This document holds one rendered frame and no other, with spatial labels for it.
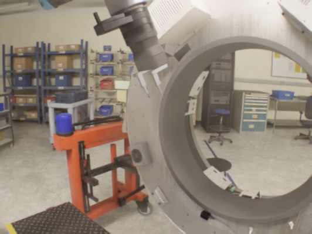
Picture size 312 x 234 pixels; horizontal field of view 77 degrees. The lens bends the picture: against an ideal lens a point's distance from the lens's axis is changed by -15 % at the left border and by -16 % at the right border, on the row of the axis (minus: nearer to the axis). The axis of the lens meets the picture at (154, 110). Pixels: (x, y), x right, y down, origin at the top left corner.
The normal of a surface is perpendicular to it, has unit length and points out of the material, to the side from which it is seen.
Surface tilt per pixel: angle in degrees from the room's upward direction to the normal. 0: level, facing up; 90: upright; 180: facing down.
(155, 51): 65
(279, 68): 90
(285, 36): 90
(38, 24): 90
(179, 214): 90
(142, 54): 111
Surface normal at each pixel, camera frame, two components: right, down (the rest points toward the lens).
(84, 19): 0.00, 0.17
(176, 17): -0.64, 0.11
